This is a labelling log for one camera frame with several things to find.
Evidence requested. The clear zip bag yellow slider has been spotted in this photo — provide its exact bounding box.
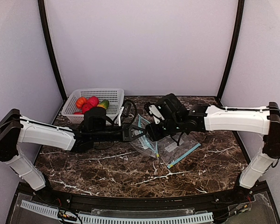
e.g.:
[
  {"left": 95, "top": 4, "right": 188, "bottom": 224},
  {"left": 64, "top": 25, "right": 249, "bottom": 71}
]
[{"left": 130, "top": 114, "right": 159, "bottom": 158}]

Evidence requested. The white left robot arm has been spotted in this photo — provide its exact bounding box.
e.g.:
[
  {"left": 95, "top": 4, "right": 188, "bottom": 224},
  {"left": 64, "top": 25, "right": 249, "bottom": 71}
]
[{"left": 0, "top": 107, "right": 146, "bottom": 191}]

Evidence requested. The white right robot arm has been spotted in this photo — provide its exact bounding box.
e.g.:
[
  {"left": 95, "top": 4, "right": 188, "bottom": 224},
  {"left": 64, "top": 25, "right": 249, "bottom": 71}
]
[{"left": 145, "top": 93, "right": 280, "bottom": 189}]

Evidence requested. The clear zip bag blue zipper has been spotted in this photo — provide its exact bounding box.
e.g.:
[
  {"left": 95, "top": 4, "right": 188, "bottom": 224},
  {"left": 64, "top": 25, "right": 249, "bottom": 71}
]
[{"left": 157, "top": 133, "right": 201, "bottom": 169}]

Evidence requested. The orange green toy mango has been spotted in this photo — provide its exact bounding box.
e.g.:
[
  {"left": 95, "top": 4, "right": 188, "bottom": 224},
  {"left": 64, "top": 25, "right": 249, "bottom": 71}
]
[{"left": 97, "top": 100, "right": 110, "bottom": 110}]

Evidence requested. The white perforated plastic basket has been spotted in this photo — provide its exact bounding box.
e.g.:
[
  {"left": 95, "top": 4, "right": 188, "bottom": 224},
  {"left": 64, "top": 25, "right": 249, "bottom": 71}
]
[{"left": 61, "top": 88, "right": 124, "bottom": 124}]

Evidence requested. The pink toy fruit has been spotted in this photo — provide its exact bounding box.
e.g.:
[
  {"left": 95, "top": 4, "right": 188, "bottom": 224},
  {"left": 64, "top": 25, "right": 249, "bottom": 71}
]
[{"left": 87, "top": 96, "right": 99, "bottom": 107}]

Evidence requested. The red toy apple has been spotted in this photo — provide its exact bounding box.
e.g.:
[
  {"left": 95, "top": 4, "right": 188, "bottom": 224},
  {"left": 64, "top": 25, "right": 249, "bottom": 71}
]
[{"left": 82, "top": 103, "right": 93, "bottom": 114}]

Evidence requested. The orange toy pumpkin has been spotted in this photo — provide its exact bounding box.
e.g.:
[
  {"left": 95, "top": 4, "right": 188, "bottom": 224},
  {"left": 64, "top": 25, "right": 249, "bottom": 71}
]
[{"left": 76, "top": 97, "right": 87, "bottom": 109}]

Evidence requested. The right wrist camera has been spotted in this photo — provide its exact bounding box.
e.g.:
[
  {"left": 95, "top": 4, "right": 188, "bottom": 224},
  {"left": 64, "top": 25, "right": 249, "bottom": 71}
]
[{"left": 144, "top": 102, "right": 165, "bottom": 124}]

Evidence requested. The black front frame rail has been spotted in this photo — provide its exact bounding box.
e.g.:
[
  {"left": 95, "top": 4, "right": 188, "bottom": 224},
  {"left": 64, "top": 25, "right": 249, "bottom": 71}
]
[{"left": 33, "top": 189, "right": 247, "bottom": 211}]

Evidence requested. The white slotted cable duct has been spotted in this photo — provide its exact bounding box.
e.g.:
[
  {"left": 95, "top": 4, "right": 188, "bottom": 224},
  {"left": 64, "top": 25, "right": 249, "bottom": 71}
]
[{"left": 21, "top": 200, "right": 214, "bottom": 224}]

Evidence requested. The right black frame post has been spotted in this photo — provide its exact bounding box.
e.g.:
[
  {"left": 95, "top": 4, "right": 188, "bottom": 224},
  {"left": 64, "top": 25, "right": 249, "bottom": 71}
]
[{"left": 216, "top": 0, "right": 245, "bottom": 102}]

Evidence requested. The black frame post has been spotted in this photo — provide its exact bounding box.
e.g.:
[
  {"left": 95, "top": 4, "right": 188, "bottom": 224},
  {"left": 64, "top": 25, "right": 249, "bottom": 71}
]
[
  {"left": 216, "top": 0, "right": 245, "bottom": 102},
  {"left": 37, "top": 0, "right": 67, "bottom": 102}
]

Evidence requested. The left black frame post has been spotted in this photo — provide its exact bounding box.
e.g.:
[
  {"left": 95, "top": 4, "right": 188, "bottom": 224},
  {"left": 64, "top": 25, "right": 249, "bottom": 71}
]
[{"left": 37, "top": 0, "right": 67, "bottom": 102}]

